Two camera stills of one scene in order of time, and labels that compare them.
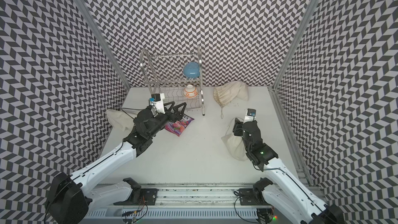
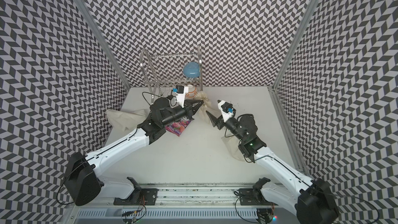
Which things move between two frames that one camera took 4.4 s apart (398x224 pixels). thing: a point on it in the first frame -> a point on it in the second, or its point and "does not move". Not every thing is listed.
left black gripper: [178, 116] -> [189, 109]
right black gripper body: [238, 128] -> [221, 124]
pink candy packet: [177, 128] does not move
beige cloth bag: [227, 94] -> [207, 104]
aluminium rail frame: [178, 205] does not move
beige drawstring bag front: [235, 144] does not move
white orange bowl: [190, 91] does not move
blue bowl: [191, 70] does not move
